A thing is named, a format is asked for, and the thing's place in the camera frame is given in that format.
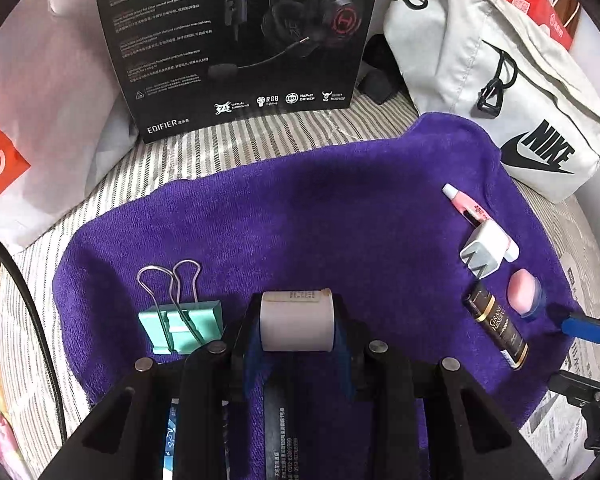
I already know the white bottle with blue label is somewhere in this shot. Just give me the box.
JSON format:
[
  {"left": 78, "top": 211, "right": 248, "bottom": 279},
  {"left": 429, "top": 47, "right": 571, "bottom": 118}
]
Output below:
[{"left": 161, "top": 399, "right": 187, "bottom": 480}]

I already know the black cable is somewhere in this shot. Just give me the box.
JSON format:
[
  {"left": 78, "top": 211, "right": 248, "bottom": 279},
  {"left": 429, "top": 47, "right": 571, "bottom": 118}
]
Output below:
[{"left": 0, "top": 222, "right": 88, "bottom": 456}]

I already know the white cylindrical roll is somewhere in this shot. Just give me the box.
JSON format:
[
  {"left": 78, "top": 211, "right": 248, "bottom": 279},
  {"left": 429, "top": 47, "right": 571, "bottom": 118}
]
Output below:
[{"left": 259, "top": 287, "right": 337, "bottom": 354}]

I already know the white bag with black logo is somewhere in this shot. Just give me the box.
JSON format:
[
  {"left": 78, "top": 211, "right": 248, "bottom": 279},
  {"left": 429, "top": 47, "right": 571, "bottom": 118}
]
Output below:
[{"left": 382, "top": 0, "right": 600, "bottom": 205}]

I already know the striped bedsheet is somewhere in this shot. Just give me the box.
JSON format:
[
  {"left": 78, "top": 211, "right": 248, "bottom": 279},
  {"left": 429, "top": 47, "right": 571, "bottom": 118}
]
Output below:
[{"left": 0, "top": 91, "right": 598, "bottom": 463}]

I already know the black headset box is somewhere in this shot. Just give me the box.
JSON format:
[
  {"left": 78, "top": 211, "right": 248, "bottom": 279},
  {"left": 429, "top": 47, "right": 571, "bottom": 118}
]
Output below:
[{"left": 91, "top": 0, "right": 385, "bottom": 144}]

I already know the white charger plug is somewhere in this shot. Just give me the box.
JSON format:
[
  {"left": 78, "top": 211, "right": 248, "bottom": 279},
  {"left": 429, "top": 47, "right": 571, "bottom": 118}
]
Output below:
[{"left": 458, "top": 218, "right": 514, "bottom": 281}]

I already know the pink and white tube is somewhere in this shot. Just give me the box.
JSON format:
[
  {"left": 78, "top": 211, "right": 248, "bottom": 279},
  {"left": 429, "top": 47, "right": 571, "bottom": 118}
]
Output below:
[{"left": 441, "top": 183, "right": 521, "bottom": 262}]

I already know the pink cloth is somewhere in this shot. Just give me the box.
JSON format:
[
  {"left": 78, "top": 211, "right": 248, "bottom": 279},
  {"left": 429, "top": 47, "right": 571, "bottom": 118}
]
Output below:
[{"left": 0, "top": 409, "right": 23, "bottom": 473}]

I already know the pink egg-shaped lip balm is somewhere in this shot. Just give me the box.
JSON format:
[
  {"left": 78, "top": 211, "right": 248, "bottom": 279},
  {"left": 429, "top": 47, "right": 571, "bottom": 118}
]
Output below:
[{"left": 509, "top": 268, "right": 549, "bottom": 322}]

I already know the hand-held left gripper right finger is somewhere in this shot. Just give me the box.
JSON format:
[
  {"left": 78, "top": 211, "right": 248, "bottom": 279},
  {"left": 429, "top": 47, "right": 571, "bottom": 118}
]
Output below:
[{"left": 331, "top": 294, "right": 556, "bottom": 480}]

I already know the purple towel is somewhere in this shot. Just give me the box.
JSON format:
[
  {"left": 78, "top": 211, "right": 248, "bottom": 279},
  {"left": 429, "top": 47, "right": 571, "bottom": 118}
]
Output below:
[{"left": 52, "top": 111, "right": 583, "bottom": 480}]

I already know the teal binder clip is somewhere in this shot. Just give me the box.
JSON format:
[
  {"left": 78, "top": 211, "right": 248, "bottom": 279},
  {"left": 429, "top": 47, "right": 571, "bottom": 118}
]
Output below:
[{"left": 136, "top": 260, "right": 226, "bottom": 357}]

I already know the black and gold tube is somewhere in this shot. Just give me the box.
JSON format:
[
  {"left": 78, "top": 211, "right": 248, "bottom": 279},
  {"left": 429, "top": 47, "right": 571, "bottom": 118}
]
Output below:
[{"left": 461, "top": 281, "right": 530, "bottom": 371}]

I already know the white plastic bag red label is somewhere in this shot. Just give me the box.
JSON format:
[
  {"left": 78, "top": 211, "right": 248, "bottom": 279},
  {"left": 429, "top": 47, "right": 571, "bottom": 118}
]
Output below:
[{"left": 0, "top": 0, "right": 147, "bottom": 252}]

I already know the red paper bag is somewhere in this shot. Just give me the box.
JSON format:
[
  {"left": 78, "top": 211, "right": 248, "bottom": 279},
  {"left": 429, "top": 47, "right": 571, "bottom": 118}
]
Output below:
[{"left": 482, "top": 0, "right": 582, "bottom": 54}]

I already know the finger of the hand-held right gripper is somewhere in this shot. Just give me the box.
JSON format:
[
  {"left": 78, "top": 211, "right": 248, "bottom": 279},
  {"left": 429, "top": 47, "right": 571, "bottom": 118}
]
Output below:
[
  {"left": 545, "top": 300, "right": 600, "bottom": 349},
  {"left": 547, "top": 371, "right": 600, "bottom": 454}
]

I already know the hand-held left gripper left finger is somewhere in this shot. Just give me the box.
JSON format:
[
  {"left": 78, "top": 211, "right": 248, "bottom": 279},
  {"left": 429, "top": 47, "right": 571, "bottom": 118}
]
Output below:
[{"left": 40, "top": 292, "right": 271, "bottom": 480}]

